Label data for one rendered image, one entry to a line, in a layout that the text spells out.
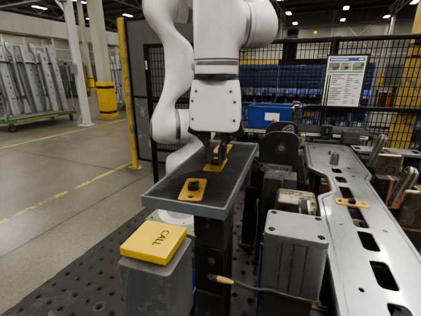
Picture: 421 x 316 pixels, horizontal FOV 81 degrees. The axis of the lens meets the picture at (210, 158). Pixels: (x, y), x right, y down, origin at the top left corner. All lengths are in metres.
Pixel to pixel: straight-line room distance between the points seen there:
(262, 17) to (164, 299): 0.45
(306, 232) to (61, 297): 0.77
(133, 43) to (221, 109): 3.12
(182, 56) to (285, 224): 0.61
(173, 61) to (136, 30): 2.68
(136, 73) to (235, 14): 3.10
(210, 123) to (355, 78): 1.37
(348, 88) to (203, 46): 1.37
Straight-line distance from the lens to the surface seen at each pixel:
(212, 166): 0.52
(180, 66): 0.85
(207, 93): 0.48
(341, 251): 0.61
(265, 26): 0.50
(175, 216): 0.99
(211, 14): 0.47
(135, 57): 3.53
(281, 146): 0.75
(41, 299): 1.00
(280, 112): 1.54
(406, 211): 0.90
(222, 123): 0.48
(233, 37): 0.48
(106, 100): 8.26
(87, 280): 1.00
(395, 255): 0.65
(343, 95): 1.75
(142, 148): 3.68
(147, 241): 0.32
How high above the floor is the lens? 1.35
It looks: 19 degrees down
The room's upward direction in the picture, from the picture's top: straight up
